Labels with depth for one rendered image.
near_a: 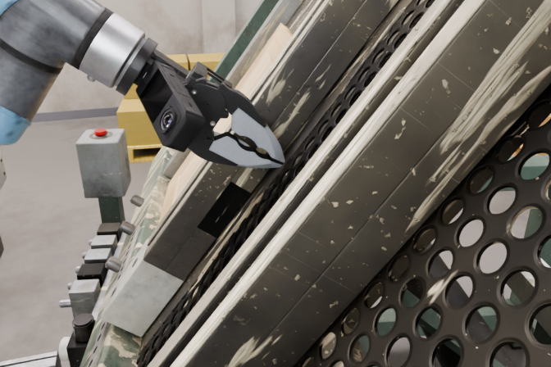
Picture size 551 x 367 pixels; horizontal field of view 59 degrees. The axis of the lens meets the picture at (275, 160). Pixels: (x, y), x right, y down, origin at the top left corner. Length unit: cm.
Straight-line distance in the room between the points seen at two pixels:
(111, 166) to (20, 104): 94
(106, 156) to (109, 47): 97
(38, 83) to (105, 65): 8
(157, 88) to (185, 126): 7
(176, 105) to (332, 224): 23
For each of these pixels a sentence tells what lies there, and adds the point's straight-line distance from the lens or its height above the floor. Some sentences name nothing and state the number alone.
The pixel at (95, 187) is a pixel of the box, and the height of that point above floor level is 79.
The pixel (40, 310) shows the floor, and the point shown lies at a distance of 245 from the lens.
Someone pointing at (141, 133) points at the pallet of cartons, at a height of 21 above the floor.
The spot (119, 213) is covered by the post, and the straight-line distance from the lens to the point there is 162.
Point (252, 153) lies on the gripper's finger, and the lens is 59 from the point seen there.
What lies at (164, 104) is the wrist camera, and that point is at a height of 129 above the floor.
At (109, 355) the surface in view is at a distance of 79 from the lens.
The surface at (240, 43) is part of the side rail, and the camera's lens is 144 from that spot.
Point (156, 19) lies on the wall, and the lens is 474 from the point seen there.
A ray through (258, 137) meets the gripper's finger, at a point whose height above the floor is 123.
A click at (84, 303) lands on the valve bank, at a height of 73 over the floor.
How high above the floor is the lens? 144
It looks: 23 degrees down
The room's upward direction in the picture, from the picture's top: straight up
